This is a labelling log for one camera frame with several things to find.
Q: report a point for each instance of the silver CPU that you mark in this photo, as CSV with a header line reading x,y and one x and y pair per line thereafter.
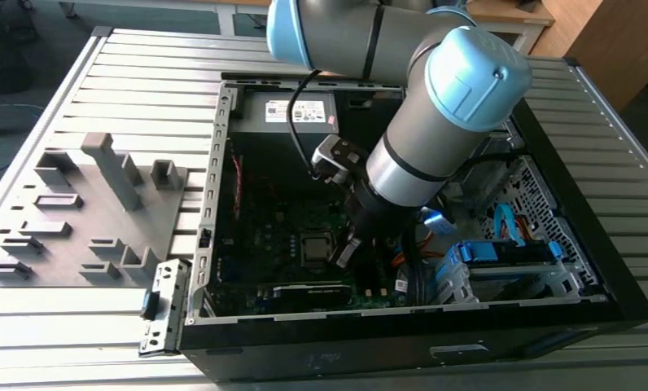
x,y
317,247

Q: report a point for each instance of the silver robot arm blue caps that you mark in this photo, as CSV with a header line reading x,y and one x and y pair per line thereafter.
x,y
465,81

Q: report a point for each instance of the white-clipped RAM slot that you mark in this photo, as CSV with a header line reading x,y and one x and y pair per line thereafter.
x,y
366,281

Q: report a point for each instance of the white label tag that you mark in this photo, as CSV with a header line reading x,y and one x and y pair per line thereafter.
x,y
403,286

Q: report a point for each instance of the hard disk in blue carrier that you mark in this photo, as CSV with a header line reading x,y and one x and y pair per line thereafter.
x,y
476,250

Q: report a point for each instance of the green motherboard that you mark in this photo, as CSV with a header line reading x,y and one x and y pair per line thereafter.
x,y
270,252

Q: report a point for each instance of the silver disk bay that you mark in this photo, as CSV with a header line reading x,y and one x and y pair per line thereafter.
x,y
520,273

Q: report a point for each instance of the tall silver drive cage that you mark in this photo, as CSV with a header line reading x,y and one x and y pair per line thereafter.
x,y
505,140

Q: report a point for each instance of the black PC case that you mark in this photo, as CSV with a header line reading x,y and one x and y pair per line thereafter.
x,y
357,350

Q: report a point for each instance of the grey power supply unit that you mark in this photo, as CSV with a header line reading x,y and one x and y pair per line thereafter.
x,y
250,114

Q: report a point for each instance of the grey parts rack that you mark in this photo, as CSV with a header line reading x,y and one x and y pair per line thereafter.
x,y
96,228

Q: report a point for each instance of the wooden desk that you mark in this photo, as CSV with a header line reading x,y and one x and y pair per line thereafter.
x,y
515,12

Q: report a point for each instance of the wooden cabinet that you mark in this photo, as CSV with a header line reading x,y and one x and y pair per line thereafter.
x,y
617,40

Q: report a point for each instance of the black bag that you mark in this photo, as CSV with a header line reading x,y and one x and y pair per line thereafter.
x,y
6,69

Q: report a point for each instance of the small silver wrist camera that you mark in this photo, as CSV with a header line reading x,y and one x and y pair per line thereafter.
x,y
348,254

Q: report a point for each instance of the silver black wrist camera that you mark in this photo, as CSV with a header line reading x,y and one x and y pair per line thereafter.
x,y
439,222

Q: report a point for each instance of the metal bracket with blue latch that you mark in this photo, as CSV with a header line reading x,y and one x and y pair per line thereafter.
x,y
172,285

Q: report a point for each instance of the white desk frame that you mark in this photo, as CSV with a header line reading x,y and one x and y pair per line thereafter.
x,y
224,20

